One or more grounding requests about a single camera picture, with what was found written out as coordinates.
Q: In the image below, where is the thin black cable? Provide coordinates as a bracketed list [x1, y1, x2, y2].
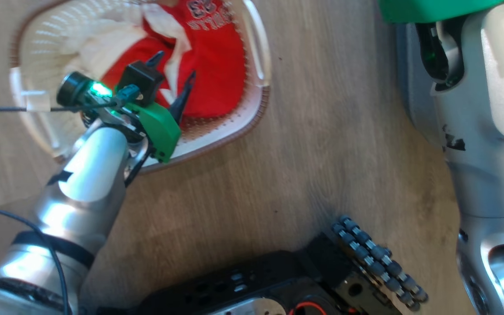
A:
[0, 101, 119, 115]
[0, 198, 70, 315]

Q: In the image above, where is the red wire loop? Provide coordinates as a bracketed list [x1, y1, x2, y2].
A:
[289, 301, 328, 315]

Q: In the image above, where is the white plastic laundry basket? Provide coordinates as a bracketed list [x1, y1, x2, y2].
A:
[9, 0, 272, 173]

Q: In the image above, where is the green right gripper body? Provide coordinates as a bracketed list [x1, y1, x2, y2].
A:
[378, 0, 504, 24]

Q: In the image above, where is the red printed shirt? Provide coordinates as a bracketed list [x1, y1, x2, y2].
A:
[101, 0, 247, 127]

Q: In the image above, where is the grey roller omni wheel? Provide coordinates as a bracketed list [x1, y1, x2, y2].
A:
[331, 214, 430, 312]

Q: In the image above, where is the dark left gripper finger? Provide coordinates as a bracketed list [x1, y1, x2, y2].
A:
[169, 70, 197, 126]
[145, 50, 165, 68]

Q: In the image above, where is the cream white garment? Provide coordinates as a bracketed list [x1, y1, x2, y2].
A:
[62, 2, 191, 105]

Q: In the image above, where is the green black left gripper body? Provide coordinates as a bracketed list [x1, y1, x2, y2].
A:
[114, 61, 182, 163]

